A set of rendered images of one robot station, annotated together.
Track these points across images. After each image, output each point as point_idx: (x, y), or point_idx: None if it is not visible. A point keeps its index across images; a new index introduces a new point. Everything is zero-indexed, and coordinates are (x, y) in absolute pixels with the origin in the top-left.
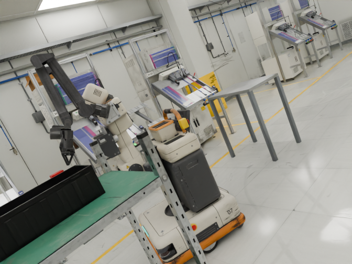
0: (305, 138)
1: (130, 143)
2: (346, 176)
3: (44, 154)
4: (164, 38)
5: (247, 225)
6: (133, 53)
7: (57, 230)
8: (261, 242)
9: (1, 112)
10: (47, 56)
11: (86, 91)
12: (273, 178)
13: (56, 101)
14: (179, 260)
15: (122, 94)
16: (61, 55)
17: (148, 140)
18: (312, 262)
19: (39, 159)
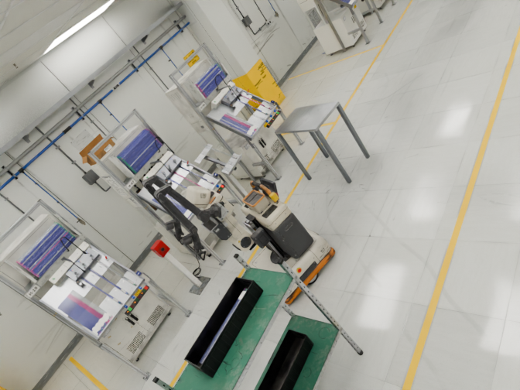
0: (372, 151)
1: (236, 223)
2: (406, 197)
3: (110, 214)
4: (191, 30)
5: (337, 254)
6: (178, 88)
7: (253, 319)
8: (350, 268)
9: (52, 186)
10: (167, 189)
11: (195, 197)
12: (350, 204)
13: (182, 219)
14: (294, 295)
15: (166, 119)
16: (87, 99)
17: (284, 263)
18: (384, 277)
19: (107, 221)
